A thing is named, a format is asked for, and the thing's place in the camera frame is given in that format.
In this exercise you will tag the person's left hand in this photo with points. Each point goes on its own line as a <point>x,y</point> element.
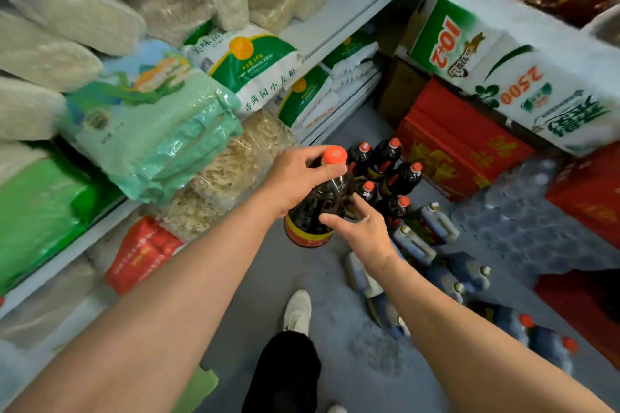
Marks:
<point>286,180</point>

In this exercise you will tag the person's right hand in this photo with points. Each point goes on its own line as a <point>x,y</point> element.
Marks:
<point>370,238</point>

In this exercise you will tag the person's left thumb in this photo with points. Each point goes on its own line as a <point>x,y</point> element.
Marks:
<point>329,172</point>

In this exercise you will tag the person's right thumb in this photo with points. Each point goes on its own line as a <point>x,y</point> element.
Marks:
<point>336,222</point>

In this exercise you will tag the dark sauce bottle yellow label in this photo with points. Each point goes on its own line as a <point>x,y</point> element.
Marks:
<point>315,214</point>

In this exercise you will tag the person's left forearm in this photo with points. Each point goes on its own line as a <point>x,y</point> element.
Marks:
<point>160,311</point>

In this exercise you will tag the person's right forearm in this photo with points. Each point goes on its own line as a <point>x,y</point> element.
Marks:
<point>465,340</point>

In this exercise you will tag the dark sauce bottle orange cap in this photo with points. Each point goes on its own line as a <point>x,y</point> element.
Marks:
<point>397,208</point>
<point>359,157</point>
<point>387,154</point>
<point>406,179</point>
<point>369,191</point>

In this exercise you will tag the stack of flat flour bags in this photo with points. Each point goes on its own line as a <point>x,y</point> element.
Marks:
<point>334,83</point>

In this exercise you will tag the group of white-capped dark jugs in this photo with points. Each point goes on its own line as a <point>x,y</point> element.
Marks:
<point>426,253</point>

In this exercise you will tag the person's white shoe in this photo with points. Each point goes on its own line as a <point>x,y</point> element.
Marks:
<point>297,313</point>

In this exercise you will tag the clear bags of dried shreds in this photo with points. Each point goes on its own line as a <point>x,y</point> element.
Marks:
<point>227,175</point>

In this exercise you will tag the brown cardboard box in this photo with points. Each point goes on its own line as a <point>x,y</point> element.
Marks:
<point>399,83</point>

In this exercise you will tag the red gold-printed carton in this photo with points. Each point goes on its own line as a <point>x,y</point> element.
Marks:
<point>450,146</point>

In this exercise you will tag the green and white flour bag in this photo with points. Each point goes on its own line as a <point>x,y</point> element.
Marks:
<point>247,64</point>

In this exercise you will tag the person's black trouser leg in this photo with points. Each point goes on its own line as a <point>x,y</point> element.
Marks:
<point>286,374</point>

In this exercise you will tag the white metal shelf unit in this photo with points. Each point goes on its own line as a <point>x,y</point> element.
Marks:
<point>339,11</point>

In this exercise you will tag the stack of teal grain packets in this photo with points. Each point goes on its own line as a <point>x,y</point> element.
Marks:
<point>155,127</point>

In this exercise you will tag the shrink-wrapped water bottle pack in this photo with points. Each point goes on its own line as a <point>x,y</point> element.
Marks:
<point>523,219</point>

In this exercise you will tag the red plastic packet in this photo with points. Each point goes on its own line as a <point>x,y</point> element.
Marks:
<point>140,253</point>

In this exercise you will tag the plastic-wrapped orange-capped bottle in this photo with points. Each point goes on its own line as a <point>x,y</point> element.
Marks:
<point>508,323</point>
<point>554,347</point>

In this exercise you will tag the large white green-printed sack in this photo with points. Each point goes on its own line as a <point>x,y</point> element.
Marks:
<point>528,69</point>

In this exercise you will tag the plain red carton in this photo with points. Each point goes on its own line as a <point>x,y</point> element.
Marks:
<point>591,195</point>

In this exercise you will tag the dark red carton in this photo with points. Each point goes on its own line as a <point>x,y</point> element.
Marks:
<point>581,311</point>

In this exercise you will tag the bright green sack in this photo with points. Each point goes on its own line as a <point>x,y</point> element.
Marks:
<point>38,219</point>

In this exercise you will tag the clear plastic bags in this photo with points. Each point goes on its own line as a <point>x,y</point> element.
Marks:
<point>43,311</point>

